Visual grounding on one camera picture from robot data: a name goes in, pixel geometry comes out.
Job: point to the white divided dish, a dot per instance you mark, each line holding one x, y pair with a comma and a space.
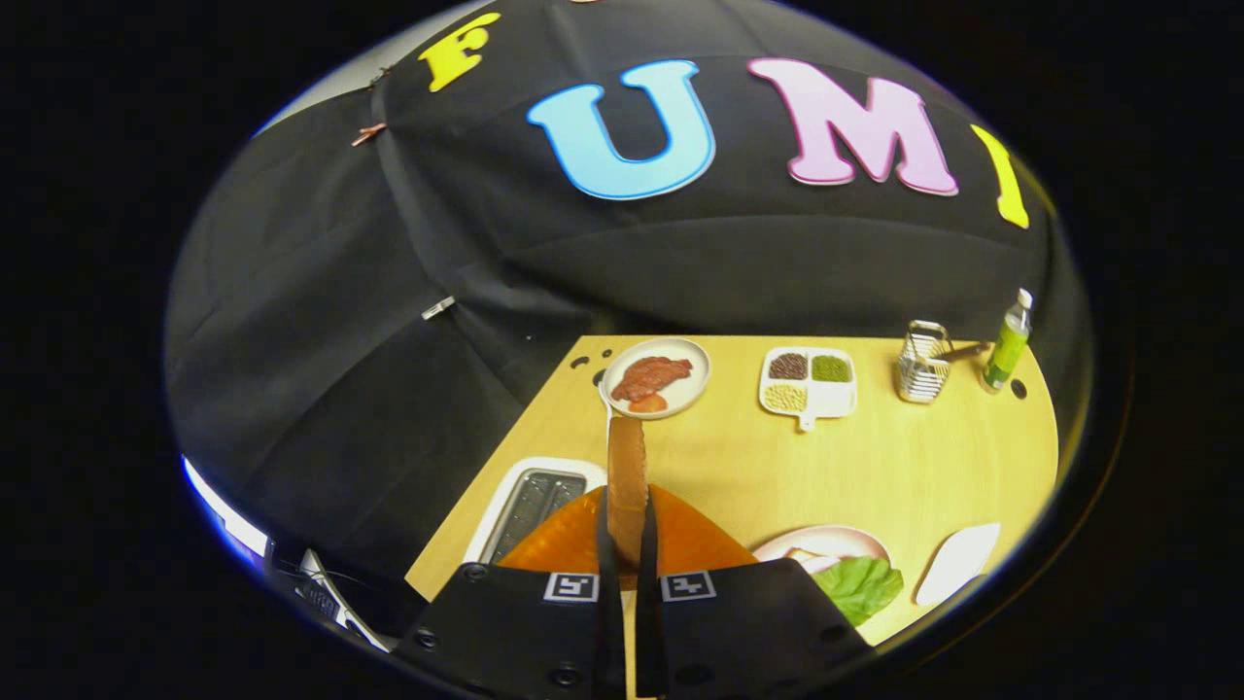
831, 399

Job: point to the pink round plate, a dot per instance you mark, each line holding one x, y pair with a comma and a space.
826, 537

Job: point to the red meat slice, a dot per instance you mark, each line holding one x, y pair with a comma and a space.
651, 376

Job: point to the green mung beans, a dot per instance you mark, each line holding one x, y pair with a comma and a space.
831, 367

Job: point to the toasted bread slice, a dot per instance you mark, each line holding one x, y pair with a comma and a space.
627, 476

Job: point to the green label drink bottle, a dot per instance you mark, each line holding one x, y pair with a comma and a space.
1007, 350

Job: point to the white bread slice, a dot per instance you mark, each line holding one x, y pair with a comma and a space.
799, 557

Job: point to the black backdrop cloth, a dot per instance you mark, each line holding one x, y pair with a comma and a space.
340, 340

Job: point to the pink clip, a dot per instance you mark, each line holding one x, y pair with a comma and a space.
367, 133

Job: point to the white square plate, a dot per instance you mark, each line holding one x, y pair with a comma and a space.
957, 564

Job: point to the yellow soybeans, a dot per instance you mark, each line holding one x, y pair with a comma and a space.
785, 397

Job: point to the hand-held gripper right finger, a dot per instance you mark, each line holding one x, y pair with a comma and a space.
648, 554

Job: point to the white clip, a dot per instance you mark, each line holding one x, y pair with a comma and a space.
437, 307

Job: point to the green lettuce leaf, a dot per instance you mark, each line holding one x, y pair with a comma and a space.
860, 588

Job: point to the orange tomato slice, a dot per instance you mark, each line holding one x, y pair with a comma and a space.
648, 403

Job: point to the white toaster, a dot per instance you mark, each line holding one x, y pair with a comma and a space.
530, 506

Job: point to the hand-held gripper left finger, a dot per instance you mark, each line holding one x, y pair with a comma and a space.
610, 554

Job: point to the round grey plate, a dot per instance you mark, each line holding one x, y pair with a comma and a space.
692, 389

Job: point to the dark red beans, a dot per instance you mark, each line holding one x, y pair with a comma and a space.
788, 366

